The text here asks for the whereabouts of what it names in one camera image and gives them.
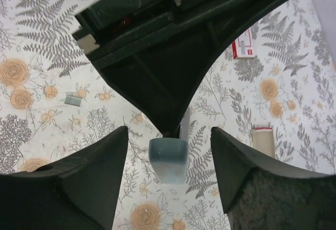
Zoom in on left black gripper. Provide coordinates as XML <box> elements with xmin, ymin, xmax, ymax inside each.
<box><xmin>73</xmin><ymin>0</ymin><xmax>288</xmax><ymax>134</ymax></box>

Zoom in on olive green stapler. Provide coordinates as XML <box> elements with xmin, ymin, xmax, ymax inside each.
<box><xmin>252</xmin><ymin>127</ymin><xmax>276</xmax><ymax>158</ymax></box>

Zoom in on light blue stapler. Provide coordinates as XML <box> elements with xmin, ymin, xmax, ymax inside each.
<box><xmin>148</xmin><ymin>106</ymin><xmax>191</xmax><ymax>185</ymax></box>

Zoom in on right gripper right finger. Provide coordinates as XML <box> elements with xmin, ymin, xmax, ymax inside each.
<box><xmin>211</xmin><ymin>127</ymin><xmax>335</xmax><ymax>229</ymax></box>

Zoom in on floral table mat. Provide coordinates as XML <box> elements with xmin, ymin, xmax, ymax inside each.
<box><xmin>1</xmin><ymin>0</ymin><xmax>335</xmax><ymax>229</ymax></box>

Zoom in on red staple box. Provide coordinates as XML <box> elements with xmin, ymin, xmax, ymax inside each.
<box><xmin>232</xmin><ymin>28</ymin><xmax>256</xmax><ymax>59</ymax></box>

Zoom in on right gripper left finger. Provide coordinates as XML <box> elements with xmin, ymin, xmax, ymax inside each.
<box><xmin>1</xmin><ymin>126</ymin><xmax>128</xmax><ymax>229</ymax></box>

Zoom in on small removed staple piece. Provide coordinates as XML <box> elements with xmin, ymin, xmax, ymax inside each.
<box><xmin>64</xmin><ymin>95</ymin><xmax>82</xmax><ymax>107</ymax></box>

